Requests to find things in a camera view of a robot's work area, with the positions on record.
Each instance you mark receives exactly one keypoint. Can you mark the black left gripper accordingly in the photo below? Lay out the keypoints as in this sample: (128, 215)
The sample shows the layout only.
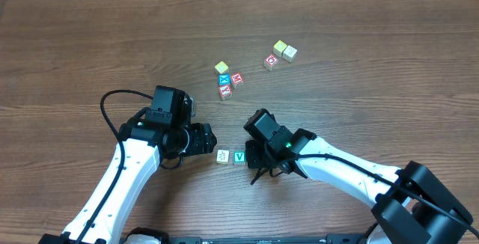
(204, 139)

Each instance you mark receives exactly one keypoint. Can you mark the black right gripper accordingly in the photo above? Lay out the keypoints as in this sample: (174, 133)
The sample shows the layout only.
(253, 154)

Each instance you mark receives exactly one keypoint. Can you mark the green V wooden block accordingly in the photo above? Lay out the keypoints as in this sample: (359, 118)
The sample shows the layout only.
(239, 158)

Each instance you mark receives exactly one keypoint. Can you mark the sun picture wooden block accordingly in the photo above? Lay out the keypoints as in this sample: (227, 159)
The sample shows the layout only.
(222, 157)

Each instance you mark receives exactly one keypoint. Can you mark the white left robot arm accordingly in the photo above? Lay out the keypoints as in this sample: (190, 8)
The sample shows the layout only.
(139, 154)

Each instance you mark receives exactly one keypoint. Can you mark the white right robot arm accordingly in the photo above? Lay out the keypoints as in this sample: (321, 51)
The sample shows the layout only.
(410, 205)

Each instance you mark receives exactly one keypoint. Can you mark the red Y wooden block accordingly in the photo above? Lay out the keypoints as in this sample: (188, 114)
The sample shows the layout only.
(225, 92)

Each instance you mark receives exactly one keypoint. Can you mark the blue X wooden block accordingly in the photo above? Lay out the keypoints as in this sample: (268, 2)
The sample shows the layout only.
(224, 79)

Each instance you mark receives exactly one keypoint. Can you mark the red M wooden block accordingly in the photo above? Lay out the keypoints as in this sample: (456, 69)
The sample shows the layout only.
(237, 80)

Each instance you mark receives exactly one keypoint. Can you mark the yellow top wooden block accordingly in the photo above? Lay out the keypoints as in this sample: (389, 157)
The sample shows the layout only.
(221, 68)

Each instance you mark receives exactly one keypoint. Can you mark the yellow wooden block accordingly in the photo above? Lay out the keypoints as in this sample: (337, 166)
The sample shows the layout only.
(279, 48)
(221, 68)

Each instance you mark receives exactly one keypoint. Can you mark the red O wooden block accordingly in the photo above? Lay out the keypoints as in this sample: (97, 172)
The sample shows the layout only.
(270, 62)

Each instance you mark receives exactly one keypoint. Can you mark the plain white wooden block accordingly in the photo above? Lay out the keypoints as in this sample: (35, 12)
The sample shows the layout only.
(289, 53)

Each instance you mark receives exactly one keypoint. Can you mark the yellow far wooden block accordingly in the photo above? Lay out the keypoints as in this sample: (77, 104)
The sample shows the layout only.
(279, 48)

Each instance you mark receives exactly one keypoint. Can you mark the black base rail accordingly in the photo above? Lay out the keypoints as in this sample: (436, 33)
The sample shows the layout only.
(147, 235)

